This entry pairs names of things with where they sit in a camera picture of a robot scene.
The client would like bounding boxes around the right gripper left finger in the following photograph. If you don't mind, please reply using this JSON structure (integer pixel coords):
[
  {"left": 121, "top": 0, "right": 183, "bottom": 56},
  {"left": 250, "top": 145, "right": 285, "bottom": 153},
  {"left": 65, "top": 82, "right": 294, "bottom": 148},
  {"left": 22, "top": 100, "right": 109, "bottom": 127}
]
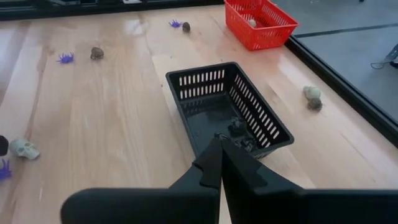
[{"left": 60, "top": 138, "right": 223, "bottom": 224}]

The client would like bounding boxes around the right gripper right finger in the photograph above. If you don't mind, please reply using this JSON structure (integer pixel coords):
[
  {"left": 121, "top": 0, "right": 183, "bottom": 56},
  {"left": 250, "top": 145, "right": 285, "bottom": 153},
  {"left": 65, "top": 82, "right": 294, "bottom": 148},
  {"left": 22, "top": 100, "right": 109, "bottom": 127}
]
[{"left": 221, "top": 138, "right": 398, "bottom": 224}]

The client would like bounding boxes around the black plastic basket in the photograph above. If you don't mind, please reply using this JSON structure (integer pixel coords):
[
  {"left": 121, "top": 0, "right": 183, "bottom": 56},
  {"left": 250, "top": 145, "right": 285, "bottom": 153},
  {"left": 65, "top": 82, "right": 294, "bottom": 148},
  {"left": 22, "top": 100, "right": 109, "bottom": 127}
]
[{"left": 165, "top": 61, "right": 295, "bottom": 160}]

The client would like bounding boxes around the red plastic basket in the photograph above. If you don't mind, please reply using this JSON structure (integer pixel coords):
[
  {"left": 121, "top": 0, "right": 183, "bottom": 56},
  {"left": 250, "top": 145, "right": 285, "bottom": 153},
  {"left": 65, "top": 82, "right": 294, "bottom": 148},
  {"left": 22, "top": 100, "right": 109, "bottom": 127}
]
[{"left": 223, "top": 0, "right": 300, "bottom": 52}]

